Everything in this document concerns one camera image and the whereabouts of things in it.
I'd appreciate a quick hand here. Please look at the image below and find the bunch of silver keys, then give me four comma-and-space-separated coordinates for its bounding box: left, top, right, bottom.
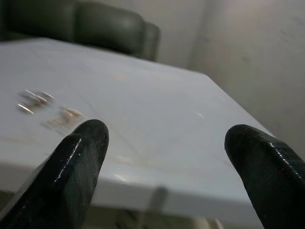
17, 89, 83, 133

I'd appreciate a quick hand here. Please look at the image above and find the white marble table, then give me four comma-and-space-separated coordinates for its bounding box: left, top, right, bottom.
0, 37, 305, 229

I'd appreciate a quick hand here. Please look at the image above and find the dark green leather sofa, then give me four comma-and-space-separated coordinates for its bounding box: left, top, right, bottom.
0, 0, 161, 62

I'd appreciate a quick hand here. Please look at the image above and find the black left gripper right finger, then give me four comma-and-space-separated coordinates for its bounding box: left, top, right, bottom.
224, 124, 305, 229

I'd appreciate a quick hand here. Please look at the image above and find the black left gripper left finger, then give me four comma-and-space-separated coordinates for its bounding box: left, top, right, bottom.
0, 119, 110, 229

